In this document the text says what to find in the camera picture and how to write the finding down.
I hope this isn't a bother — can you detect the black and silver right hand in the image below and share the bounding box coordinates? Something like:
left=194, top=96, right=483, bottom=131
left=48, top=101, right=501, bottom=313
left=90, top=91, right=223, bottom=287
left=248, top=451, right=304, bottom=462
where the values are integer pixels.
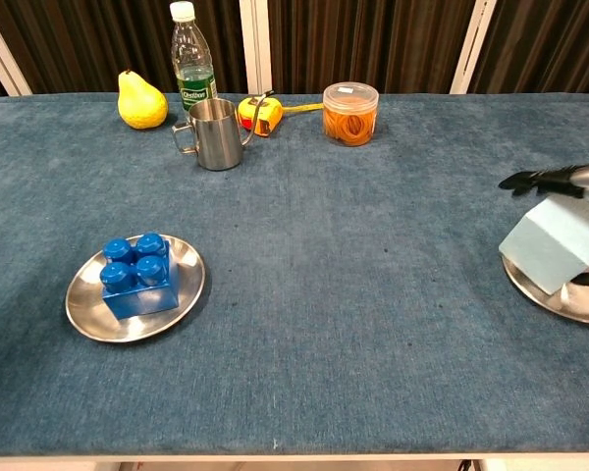
left=498, top=157, right=589, bottom=289

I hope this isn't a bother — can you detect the light blue foam cube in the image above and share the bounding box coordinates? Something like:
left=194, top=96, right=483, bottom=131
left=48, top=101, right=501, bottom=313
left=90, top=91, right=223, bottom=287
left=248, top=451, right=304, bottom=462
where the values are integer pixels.
left=498, top=195, right=589, bottom=296

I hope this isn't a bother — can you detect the blue building block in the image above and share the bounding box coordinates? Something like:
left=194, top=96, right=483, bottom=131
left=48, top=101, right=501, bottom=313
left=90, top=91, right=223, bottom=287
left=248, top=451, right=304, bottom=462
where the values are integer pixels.
left=100, top=232, right=181, bottom=321

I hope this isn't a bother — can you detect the round steel plate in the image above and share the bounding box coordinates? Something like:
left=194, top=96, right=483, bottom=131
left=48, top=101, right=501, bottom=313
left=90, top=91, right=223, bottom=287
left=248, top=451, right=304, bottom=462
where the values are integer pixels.
left=65, top=234, right=206, bottom=343
left=501, top=254, right=589, bottom=326

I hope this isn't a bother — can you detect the clear jar of rubber bands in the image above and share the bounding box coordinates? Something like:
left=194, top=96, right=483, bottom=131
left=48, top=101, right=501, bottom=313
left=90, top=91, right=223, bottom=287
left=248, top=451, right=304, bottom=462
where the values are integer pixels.
left=322, top=81, right=380, bottom=147

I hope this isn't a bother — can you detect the blue table cloth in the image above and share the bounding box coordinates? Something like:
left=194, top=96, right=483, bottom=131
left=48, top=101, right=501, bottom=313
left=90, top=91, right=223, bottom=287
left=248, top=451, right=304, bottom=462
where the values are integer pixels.
left=0, top=91, right=589, bottom=457

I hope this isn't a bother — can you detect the yellow tape measure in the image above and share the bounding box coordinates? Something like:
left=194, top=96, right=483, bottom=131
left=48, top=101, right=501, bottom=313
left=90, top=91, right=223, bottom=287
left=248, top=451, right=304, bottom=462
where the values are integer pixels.
left=238, top=95, right=325, bottom=137

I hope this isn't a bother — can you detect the clear plastic water bottle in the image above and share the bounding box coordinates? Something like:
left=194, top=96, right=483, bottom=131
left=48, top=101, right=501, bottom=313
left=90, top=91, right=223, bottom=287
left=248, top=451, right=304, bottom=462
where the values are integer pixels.
left=170, top=0, right=220, bottom=124

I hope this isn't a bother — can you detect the yellow pear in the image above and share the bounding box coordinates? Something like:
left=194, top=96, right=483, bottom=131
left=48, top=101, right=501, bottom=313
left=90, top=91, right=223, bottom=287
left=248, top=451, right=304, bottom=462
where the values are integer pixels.
left=117, top=69, right=169, bottom=131

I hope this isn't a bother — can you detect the white frame post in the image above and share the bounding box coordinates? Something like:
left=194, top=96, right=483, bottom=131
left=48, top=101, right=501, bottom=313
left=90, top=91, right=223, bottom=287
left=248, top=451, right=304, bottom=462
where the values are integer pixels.
left=0, top=4, right=33, bottom=97
left=239, top=0, right=274, bottom=94
left=450, top=0, right=498, bottom=94

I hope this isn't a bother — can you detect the steel pitcher with handle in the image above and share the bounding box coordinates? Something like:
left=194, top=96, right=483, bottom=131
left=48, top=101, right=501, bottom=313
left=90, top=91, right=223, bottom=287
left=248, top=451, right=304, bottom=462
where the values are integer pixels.
left=171, top=90, right=276, bottom=172

